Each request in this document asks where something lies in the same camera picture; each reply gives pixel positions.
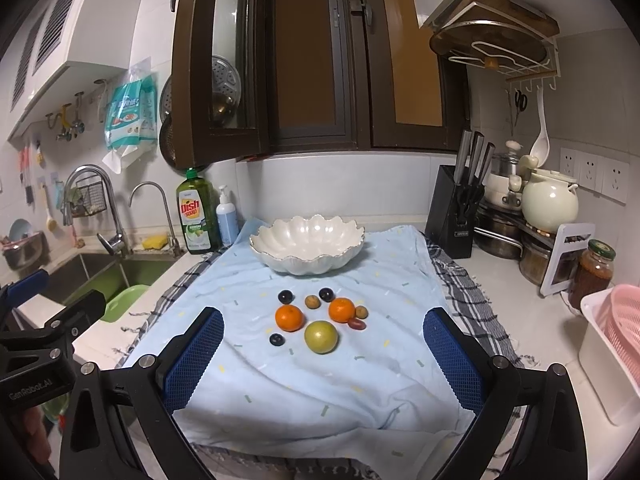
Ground wire sink caddy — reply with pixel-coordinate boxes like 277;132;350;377
68;176;106;218

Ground blue pump soap bottle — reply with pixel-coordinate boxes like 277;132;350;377
216;185;240;247

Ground white tablet stand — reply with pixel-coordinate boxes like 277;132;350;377
539;223;596;297

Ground white wall sockets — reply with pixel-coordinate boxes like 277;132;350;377
560;148;630;204

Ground wall rack with boards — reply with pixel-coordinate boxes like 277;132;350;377
430;0;561;82

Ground green dish soap bottle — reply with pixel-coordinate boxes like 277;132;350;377
177;168;221;255

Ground dark grape bottom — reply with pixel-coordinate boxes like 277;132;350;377
269;333;285;347

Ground black scissors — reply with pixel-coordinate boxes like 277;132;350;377
513;90;528;127

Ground dark grape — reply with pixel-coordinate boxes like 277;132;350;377
319;287;335;302
278;289;294;304
269;333;285;347

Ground tall chrome faucet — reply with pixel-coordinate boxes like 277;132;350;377
62;164;130;257

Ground steel cooking pot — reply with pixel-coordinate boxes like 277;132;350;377
474;204;524;260

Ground cream ceramic pot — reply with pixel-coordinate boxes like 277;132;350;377
518;155;579;234

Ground pink plastic basket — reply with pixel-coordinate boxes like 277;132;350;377
596;284;640;382

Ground green round fruit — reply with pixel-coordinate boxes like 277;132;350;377
304;321;338;354

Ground black knife block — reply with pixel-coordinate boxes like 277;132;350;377
425;130;496;259

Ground red jujube date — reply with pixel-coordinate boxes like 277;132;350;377
347;318;367;330

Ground green plastic basin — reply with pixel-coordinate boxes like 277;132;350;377
101;284;150;323

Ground small chrome faucet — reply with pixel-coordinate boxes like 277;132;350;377
128;180;185;258

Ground dark wooden window frame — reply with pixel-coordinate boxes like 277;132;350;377
160;0;470;169

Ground glass jar of sauce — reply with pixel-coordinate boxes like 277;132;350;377
568;238;616;311

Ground white ladle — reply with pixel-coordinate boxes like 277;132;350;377
529;87;550;167

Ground brown longan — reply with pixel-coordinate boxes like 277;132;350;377
305;295;321;310
355;306;369;320

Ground yellow sponge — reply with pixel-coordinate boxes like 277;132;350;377
141;234;168;250

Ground white plastic bin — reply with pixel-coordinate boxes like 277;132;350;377
578;288;639;426

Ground teal package bag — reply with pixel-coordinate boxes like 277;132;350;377
102;58;158;174

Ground light blue cloth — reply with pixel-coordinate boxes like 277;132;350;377
121;218;476;476

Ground steel sink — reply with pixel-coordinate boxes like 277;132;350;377
41;252;177;307

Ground metal strainer lid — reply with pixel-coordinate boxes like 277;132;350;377
158;54;242;126

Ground orange tangerine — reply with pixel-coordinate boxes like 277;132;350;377
274;304;305;333
328;297;356;323

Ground white scalloped ceramic bowl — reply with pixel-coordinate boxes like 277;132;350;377
250;214;366;276

